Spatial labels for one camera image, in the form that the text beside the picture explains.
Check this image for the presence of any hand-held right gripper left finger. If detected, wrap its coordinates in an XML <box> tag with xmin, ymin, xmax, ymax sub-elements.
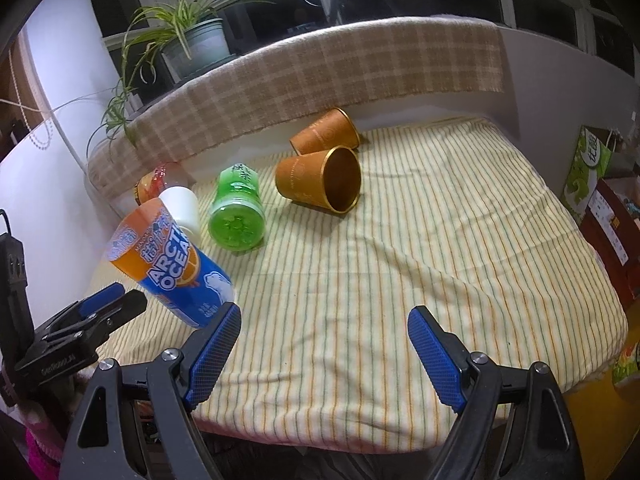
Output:
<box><xmin>60</xmin><ymin>301</ymin><xmax>242</xmax><ymax>480</ymax></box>

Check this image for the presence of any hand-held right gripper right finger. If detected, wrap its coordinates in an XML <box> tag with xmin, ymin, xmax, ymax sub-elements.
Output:
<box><xmin>407</xmin><ymin>305</ymin><xmax>586</xmax><ymax>480</ymax></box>

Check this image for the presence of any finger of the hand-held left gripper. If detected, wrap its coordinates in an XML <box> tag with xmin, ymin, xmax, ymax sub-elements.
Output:
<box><xmin>42</xmin><ymin>291</ymin><xmax>149</xmax><ymax>356</ymax></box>
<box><xmin>32</xmin><ymin>282</ymin><xmax>127</xmax><ymax>341</ymax></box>

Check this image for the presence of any orange and blue soda bottle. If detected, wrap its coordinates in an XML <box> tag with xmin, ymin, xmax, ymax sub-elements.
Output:
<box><xmin>104</xmin><ymin>199</ymin><xmax>236</xmax><ymax>331</ymax></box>

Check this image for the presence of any white cup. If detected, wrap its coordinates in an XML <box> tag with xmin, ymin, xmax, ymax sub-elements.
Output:
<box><xmin>159</xmin><ymin>186</ymin><xmax>202</xmax><ymax>242</ymax></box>

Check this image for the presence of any brown cup with gold rim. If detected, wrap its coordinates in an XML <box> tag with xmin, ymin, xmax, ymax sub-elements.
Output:
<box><xmin>274</xmin><ymin>145</ymin><xmax>362</xmax><ymax>216</ymax></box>
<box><xmin>289</xmin><ymin>107</ymin><xmax>361</xmax><ymax>157</ymax></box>

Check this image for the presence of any yellow striped bed sheet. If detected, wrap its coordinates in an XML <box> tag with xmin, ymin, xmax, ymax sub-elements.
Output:
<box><xmin>82</xmin><ymin>115</ymin><xmax>629</xmax><ymax>457</ymax></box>

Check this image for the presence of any red orange drink bottle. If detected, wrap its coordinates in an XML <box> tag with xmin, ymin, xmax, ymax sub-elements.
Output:
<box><xmin>134</xmin><ymin>161</ymin><xmax>193</xmax><ymax>207</ymax></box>

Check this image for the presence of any pink cloth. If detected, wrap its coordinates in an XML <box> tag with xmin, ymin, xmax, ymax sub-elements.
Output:
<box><xmin>22</xmin><ymin>405</ymin><xmax>68</xmax><ymax>480</ymax></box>

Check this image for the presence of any green plastic bottle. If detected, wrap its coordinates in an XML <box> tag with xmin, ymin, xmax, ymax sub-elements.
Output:
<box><xmin>207</xmin><ymin>162</ymin><xmax>266</xmax><ymax>252</ymax></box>

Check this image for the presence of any orange and green packet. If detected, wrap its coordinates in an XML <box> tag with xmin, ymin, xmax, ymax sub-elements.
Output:
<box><xmin>611</xmin><ymin>339</ymin><xmax>640</xmax><ymax>402</ymax></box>

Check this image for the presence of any red cardboard box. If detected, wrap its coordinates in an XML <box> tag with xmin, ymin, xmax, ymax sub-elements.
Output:
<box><xmin>581</xmin><ymin>177</ymin><xmax>640</xmax><ymax>307</ymax></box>

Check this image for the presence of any green and white carton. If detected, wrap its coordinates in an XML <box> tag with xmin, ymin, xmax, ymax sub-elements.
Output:
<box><xmin>559</xmin><ymin>126</ymin><xmax>615</xmax><ymax>227</ymax></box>

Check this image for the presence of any potted spider plant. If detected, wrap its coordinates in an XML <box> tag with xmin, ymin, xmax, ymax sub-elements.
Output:
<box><xmin>52</xmin><ymin>0</ymin><xmax>277</xmax><ymax>162</ymax></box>

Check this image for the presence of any beige plaid blanket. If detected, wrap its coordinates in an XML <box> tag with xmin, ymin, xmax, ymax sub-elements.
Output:
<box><xmin>87</xmin><ymin>12</ymin><xmax>504</xmax><ymax>202</ymax></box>

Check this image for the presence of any white cable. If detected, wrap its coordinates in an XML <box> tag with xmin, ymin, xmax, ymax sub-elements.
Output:
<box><xmin>44</xmin><ymin>108</ymin><xmax>90</xmax><ymax>173</ymax></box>

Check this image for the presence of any white bead cord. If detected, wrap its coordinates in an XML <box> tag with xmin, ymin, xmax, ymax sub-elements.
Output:
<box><xmin>0</xmin><ymin>42</ymin><xmax>57</xmax><ymax>152</ymax></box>

